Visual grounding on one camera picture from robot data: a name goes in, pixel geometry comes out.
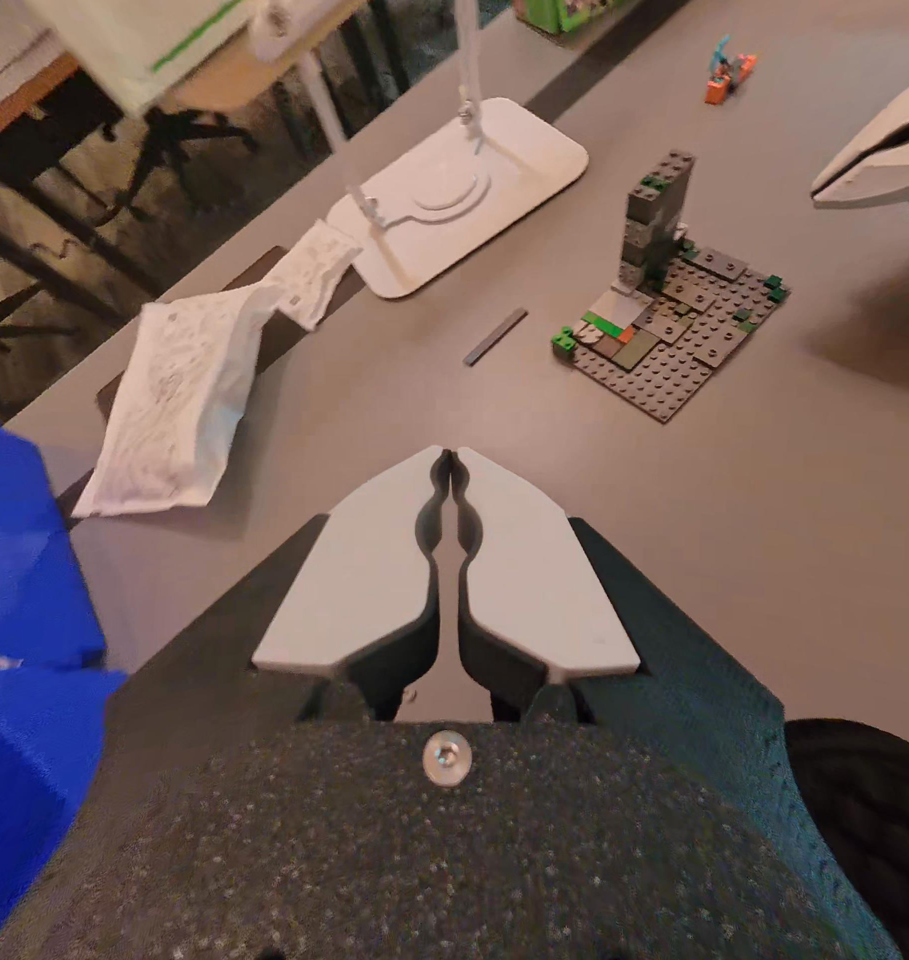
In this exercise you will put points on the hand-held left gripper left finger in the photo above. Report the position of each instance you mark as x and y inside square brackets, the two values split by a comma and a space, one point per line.
[349, 585]

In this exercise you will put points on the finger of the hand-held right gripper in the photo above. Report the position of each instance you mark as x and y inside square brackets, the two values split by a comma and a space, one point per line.
[897, 120]
[904, 176]

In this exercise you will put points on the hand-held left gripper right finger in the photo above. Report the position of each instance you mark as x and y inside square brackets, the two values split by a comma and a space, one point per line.
[544, 585]

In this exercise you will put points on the long dark grey brick plate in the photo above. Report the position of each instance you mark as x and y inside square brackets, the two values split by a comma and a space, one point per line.
[496, 337]

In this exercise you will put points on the grey desk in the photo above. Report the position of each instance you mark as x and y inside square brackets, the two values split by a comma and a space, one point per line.
[724, 525]

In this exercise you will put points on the orange brick figure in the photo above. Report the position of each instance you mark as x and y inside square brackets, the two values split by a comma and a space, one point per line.
[717, 90]

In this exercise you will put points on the white printed plastic bag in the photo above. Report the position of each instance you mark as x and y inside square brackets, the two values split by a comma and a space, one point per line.
[177, 390]

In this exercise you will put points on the grey brick baseplate build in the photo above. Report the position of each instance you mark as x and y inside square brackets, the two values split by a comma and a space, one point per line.
[672, 345]

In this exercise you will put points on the blue cloth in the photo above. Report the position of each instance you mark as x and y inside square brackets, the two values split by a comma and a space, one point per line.
[27, 562]

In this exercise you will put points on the black cloth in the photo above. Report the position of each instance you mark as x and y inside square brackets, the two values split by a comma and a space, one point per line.
[874, 810]

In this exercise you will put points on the white lamp base stand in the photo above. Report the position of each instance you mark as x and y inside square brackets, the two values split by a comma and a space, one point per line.
[499, 165]

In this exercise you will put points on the black office chair base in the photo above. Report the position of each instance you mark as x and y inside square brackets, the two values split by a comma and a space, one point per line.
[4, 330]
[162, 139]

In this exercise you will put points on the light wooden table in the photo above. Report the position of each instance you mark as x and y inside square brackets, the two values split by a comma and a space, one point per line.
[229, 82]

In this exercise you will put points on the white box green stripe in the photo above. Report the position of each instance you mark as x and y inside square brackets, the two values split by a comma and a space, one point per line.
[124, 45]

